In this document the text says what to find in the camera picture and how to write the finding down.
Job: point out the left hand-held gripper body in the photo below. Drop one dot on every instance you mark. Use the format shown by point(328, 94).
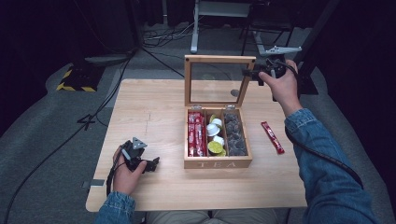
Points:
point(134, 154)

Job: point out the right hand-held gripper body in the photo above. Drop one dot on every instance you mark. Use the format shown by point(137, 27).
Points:
point(277, 67)

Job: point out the single red stick sachet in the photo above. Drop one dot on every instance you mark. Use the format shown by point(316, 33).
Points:
point(273, 137)

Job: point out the wooden tea box glass lid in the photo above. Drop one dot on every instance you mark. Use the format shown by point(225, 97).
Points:
point(218, 162)

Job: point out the person's right hand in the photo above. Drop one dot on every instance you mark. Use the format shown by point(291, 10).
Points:
point(285, 90)

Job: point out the person's left hand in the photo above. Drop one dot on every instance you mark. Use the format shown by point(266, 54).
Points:
point(124, 180)

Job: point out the bundle of red stick packets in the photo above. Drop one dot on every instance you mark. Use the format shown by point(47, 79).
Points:
point(196, 135)

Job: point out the black slanted pole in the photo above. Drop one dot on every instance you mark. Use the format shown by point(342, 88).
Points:
point(314, 31)

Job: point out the pile of dark tea packets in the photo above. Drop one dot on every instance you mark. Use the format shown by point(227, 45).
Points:
point(235, 133)

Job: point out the green lid capsule cup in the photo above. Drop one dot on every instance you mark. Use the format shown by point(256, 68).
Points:
point(214, 147)
point(212, 118)

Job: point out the white desk frame leg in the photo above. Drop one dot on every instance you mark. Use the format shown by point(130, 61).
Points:
point(195, 31)
point(258, 39)

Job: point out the black metal chair frame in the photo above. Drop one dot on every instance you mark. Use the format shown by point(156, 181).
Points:
point(267, 28)

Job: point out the grey metal table bracket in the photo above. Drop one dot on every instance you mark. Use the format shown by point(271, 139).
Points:
point(95, 183)

